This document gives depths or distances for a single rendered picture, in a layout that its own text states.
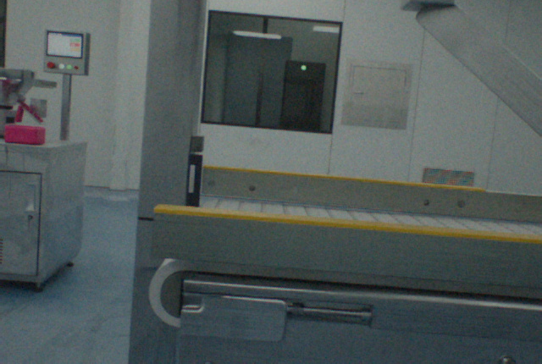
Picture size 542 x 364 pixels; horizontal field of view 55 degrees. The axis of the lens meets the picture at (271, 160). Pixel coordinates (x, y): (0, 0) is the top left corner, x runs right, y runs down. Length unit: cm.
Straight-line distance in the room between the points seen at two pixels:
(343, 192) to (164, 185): 22
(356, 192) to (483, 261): 27
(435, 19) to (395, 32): 527
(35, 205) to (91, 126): 290
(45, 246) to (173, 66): 231
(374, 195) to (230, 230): 31
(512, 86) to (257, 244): 19
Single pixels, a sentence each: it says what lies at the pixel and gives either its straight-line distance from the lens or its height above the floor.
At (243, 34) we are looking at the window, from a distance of 547.
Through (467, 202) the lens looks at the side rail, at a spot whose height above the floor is 93.
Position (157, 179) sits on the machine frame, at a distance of 65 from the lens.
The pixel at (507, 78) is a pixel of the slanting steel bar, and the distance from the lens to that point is 36.
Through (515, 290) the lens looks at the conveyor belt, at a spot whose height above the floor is 91.
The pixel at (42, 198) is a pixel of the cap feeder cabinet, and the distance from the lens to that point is 284.
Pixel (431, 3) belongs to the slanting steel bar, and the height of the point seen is 110.
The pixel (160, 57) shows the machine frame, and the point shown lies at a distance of 64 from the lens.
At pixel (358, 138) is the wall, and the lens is 551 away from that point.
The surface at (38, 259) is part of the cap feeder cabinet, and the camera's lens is 292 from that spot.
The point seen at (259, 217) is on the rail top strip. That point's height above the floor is 95.
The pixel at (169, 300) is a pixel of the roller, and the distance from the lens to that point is 38.
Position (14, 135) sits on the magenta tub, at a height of 80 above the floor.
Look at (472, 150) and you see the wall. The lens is 587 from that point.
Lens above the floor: 102
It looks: 5 degrees down
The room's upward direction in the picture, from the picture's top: 5 degrees clockwise
